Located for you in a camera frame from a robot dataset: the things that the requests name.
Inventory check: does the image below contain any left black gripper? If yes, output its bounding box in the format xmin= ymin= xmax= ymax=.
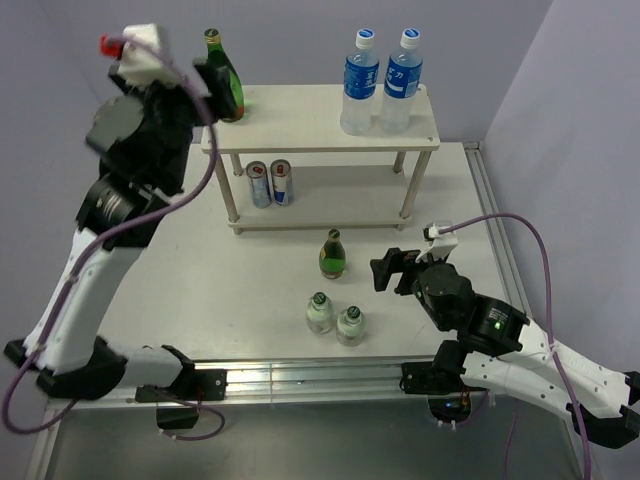
xmin=114 ymin=58 xmax=238 ymax=189

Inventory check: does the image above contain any green glass bottle front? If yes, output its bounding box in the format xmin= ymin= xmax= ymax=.
xmin=204 ymin=28 xmax=245 ymax=123

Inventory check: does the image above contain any green glass bottle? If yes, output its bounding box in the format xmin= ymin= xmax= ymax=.
xmin=204 ymin=28 xmax=245 ymax=123
xmin=319 ymin=229 xmax=346 ymax=279

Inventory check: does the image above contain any clear glass bottle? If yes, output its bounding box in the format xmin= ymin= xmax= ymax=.
xmin=305 ymin=292 xmax=334 ymax=334
xmin=336 ymin=305 xmax=365 ymax=347

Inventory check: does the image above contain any Pocari Sweat bottle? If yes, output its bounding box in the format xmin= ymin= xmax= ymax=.
xmin=340 ymin=28 xmax=379 ymax=136
xmin=379 ymin=28 xmax=423 ymax=135

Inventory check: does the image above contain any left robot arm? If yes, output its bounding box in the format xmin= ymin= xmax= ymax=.
xmin=4 ymin=59 xmax=236 ymax=401

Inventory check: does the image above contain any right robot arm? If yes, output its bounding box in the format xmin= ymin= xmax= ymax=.
xmin=370 ymin=248 xmax=639 ymax=449

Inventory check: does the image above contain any white two-tier shelf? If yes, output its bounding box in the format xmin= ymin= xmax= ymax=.
xmin=201 ymin=85 xmax=440 ymax=234

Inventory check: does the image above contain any silver blue can left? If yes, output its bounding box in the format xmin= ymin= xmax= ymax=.
xmin=246 ymin=161 xmax=272 ymax=209

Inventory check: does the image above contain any blue silver Red Bull can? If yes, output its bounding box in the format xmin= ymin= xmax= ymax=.
xmin=270 ymin=159 xmax=294 ymax=206

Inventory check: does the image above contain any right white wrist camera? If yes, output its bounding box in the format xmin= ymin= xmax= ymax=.
xmin=415 ymin=222 xmax=459 ymax=263

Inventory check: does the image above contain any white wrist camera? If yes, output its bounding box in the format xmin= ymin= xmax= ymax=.
xmin=100 ymin=23 xmax=179 ymax=87
xmin=415 ymin=222 xmax=459 ymax=263

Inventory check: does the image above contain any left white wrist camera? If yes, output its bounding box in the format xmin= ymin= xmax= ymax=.
xmin=100 ymin=23 xmax=179 ymax=87

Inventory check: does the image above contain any aluminium right side rail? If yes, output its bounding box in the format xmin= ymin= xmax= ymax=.
xmin=463 ymin=142 xmax=531 ymax=314

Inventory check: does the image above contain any aluminium rail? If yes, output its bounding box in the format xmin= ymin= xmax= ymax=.
xmin=47 ymin=357 xmax=501 ymax=409
xmin=463 ymin=142 xmax=531 ymax=314

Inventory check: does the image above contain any aluminium front rail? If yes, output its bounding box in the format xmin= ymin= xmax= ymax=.
xmin=47 ymin=357 xmax=501 ymax=409

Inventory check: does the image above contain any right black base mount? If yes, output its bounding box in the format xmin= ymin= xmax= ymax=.
xmin=399 ymin=361 xmax=481 ymax=423

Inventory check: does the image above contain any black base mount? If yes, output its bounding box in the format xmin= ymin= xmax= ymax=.
xmin=134 ymin=368 xmax=227 ymax=431
xmin=399 ymin=361 xmax=481 ymax=423

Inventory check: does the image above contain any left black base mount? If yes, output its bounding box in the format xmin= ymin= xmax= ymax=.
xmin=134 ymin=368 xmax=227 ymax=431

